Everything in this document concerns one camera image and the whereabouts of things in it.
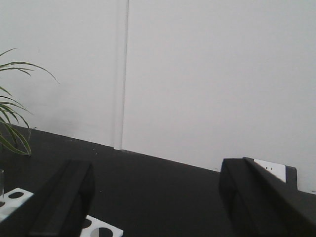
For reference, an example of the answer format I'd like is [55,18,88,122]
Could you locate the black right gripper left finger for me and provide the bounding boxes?
[0,160,95,237]

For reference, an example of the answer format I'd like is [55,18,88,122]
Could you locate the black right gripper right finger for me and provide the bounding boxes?
[219,158,316,237]

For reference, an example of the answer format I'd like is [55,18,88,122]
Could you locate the white test tube rack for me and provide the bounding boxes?
[0,188,123,237]

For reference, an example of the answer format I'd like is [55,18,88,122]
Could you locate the green potted plant leaves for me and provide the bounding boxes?
[0,61,59,156]

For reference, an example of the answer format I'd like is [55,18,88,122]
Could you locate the white wall power socket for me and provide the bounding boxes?
[254,159,286,182]

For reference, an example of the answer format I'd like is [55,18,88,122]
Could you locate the white wall cable conduit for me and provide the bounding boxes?
[113,0,130,151]

